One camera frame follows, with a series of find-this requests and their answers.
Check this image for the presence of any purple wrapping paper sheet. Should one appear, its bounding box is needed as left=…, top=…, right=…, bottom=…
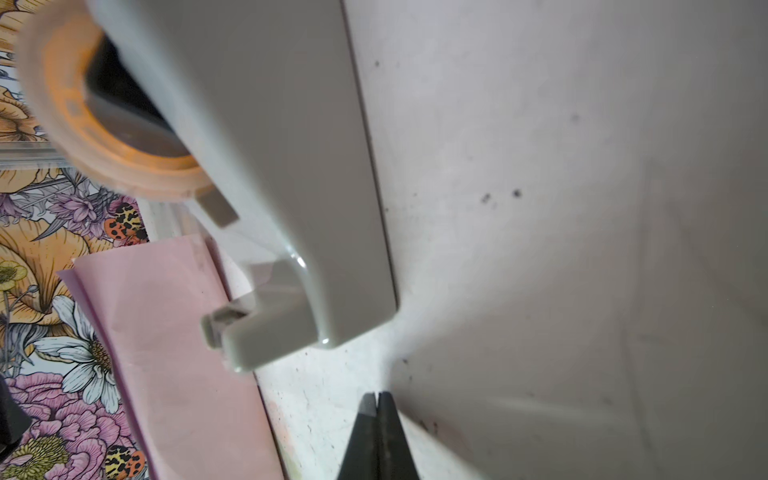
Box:
left=60, top=235, right=283, bottom=479

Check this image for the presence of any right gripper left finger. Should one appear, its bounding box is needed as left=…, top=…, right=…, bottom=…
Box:
left=337, top=393, right=378, bottom=480

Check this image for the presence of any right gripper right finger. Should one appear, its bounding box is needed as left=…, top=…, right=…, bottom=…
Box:
left=376, top=392, right=419, bottom=480

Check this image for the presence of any grey tape dispenser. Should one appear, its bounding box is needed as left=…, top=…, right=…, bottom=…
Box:
left=15, top=1, right=398, bottom=371

